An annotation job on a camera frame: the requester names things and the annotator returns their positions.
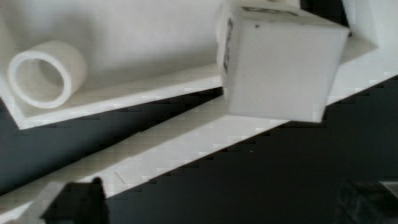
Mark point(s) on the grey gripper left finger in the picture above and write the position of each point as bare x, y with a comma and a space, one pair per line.
69, 204

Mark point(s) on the white table leg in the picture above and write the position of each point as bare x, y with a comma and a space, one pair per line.
280, 55

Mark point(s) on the white square tabletop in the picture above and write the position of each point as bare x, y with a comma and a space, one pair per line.
149, 43

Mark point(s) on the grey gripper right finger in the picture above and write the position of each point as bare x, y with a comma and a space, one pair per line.
367, 204

